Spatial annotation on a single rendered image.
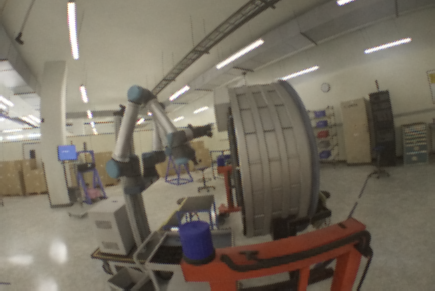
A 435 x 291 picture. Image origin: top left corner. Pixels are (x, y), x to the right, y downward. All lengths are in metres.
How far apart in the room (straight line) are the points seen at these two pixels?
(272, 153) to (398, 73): 5.72
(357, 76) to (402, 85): 1.56
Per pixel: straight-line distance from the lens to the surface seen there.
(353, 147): 5.90
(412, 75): 6.45
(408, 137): 5.36
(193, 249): 0.67
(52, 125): 5.74
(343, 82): 6.53
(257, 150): 1.06
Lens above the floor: 1.41
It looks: 3 degrees up
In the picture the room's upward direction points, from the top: 7 degrees counter-clockwise
